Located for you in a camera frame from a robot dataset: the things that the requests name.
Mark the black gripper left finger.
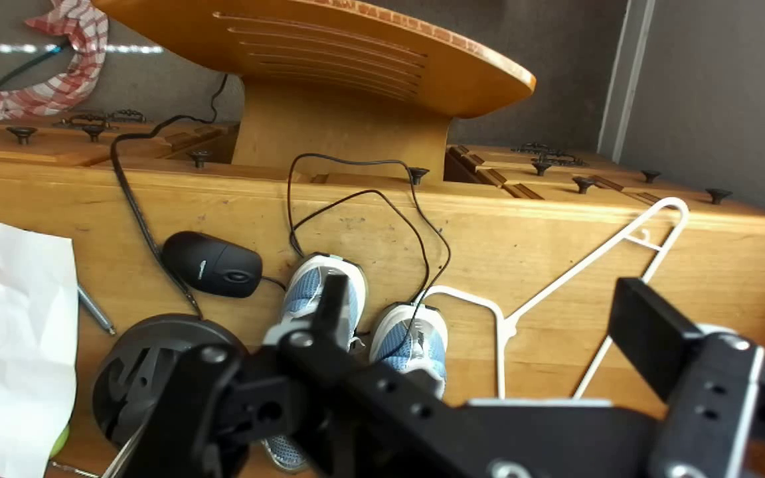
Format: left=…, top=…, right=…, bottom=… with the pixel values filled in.
left=312, top=277, right=348, bottom=341

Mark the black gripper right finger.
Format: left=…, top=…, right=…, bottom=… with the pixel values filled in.
left=609, top=277, right=705, bottom=400

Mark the black desk lamp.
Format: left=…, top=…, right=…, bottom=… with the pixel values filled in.
left=94, top=314, right=249, bottom=478

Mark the left grey blue sneaker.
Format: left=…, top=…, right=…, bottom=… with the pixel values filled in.
left=260, top=253, right=370, bottom=475

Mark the grey blue sneaker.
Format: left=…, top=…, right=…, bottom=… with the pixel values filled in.
left=370, top=306, right=448, bottom=398
left=260, top=253, right=370, bottom=475

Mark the right grey blue sneaker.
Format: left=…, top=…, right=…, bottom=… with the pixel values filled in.
left=370, top=306, right=448, bottom=398

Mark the black computer mouse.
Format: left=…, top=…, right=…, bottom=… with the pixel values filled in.
left=159, top=230, right=264, bottom=297

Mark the wooden roll-top desk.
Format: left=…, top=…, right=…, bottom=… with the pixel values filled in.
left=0, top=115, right=765, bottom=478

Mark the grey pen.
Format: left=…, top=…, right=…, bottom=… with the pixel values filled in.
left=77, top=287, right=118, bottom=337

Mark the wooden chair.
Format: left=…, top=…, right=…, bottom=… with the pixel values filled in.
left=94, top=0, right=537, bottom=177

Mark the white paper sheet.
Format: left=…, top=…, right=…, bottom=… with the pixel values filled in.
left=0, top=224, right=77, bottom=478

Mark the white wire clothes hanger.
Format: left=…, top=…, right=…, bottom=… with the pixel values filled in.
left=429, top=196, right=690, bottom=398

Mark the black mouse cable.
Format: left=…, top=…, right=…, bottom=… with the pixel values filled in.
left=108, top=71, right=235, bottom=319

